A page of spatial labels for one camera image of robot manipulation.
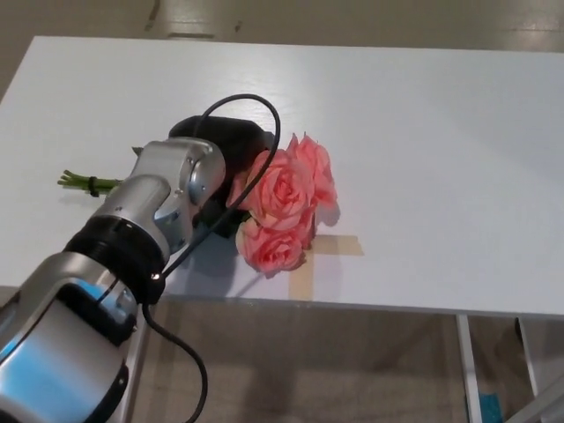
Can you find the pink rose bouquet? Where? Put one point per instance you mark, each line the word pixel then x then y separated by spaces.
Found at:
pixel 282 194

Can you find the blue floor object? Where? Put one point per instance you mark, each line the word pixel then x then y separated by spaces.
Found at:
pixel 489 407

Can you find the short beige tape strip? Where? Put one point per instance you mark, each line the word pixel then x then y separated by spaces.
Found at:
pixel 339 245

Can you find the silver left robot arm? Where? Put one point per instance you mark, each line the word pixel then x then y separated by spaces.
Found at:
pixel 145 194

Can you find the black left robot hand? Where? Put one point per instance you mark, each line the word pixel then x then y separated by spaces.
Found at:
pixel 233 136

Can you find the grey metal frame bar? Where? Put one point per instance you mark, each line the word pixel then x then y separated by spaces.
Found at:
pixel 542 403

